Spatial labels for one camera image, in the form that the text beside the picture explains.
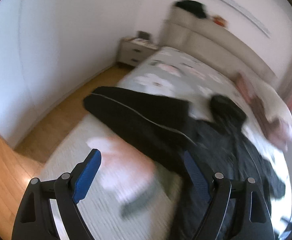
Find beige upholstered headboard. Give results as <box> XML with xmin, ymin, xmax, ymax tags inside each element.
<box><xmin>159</xmin><ymin>6</ymin><xmax>277</xmax><ymax>85</ymax></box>

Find white nightstand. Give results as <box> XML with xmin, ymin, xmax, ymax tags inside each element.
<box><xmin>116</xmin><ymin>37</ymin><xmax>159</xmax><ymax>67</ymax></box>

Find black jacket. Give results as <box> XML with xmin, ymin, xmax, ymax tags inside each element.
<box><xmin>83</xmin><ymin>87</ymin><xmax>286</xmax><ymax>239</ymax></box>

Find floral bedspread bed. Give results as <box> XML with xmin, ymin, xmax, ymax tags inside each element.
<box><xmin>40</xmin><ymin>47</ymin><xmax>292</xmax><ymax>239</ymax></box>

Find white wardrobe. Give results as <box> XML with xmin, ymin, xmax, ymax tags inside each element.
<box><xmin>0</xmin><ymin>0</ymin><xmax>138</xmax><ymax>148</ymax></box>

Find cream lace pillow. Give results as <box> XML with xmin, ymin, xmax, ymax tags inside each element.
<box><xmin>235</xmin><ymin>73</ymin><xmax>292</xmax><ymax>140</ymax></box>

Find orange item on headboard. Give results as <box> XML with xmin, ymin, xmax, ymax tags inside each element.
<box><xmin>212</xmin><ymin>15</ymin><xmax>228</xmax><ymax>28</ymax></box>

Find black garment on headboard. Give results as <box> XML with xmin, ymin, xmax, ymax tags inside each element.
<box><xmin>174</xmin><ymin>0</ymin><xmax>207</xmax><ymax>18</ymax></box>

